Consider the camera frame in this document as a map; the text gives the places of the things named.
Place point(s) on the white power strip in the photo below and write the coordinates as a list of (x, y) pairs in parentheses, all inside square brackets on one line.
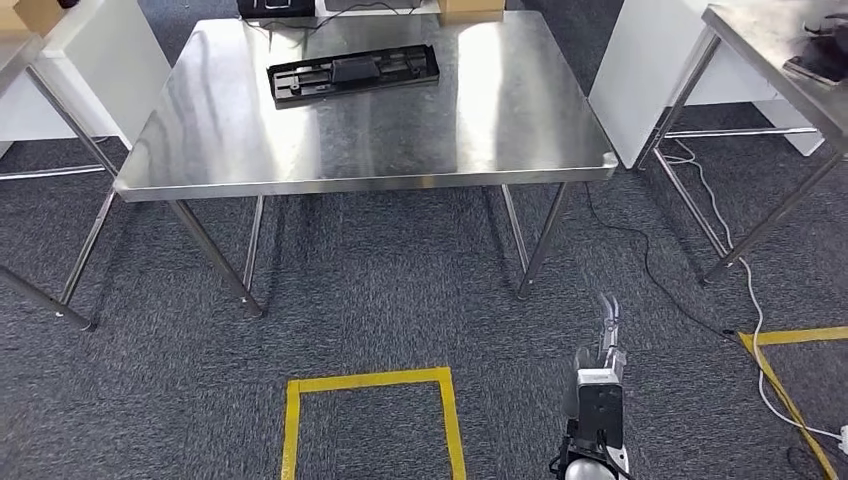
[(844, 440)]

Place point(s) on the black object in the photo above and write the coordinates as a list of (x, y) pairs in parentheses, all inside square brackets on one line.
[(825, 53)]

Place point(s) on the black equipment case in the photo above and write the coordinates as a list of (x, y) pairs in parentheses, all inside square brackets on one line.
[(275, 8)]

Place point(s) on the white partition block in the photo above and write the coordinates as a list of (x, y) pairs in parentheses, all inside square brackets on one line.
[(636, 79), (99, 66)]

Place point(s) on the black plastic plate bracket part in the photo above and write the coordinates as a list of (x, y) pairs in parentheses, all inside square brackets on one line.
[(358, 69)]

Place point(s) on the yellow floor tape square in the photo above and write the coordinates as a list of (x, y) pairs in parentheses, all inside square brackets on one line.
[(782, 391), (371, 381)]

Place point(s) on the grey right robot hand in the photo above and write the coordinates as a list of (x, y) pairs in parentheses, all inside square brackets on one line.
[(609, 338)]

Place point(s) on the brown cardboard box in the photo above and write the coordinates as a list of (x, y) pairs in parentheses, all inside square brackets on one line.
[(470, 12), (33, 16)]

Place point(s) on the grey box yellow label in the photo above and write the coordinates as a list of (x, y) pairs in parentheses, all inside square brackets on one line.
[(371, 5)]

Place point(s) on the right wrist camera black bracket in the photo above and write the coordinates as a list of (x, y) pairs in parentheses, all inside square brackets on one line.
[(599, 404)]

